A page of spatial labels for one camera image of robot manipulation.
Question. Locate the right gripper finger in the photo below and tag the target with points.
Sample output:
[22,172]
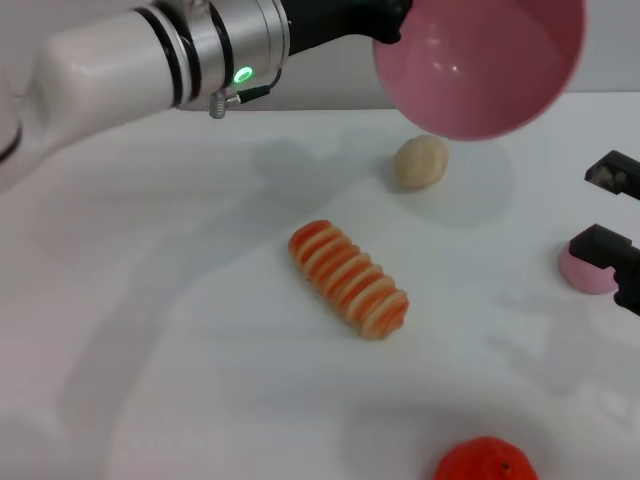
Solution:
[607,257]
[612,175]

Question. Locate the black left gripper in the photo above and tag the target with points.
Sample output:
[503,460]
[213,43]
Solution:
[340,22]

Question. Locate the pink plastic bowl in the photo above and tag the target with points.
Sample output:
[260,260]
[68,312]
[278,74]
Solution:
[475,75]

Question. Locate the orange striped bread roll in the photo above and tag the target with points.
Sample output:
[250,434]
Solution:
[350,280]

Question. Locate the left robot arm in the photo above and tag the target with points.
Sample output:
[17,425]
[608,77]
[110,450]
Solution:
[125,75]

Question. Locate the pink round bun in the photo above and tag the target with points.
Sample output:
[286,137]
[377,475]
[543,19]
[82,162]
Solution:
[585,277]

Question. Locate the beige round bun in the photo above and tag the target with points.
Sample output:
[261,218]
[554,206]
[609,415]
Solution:
[420,162]

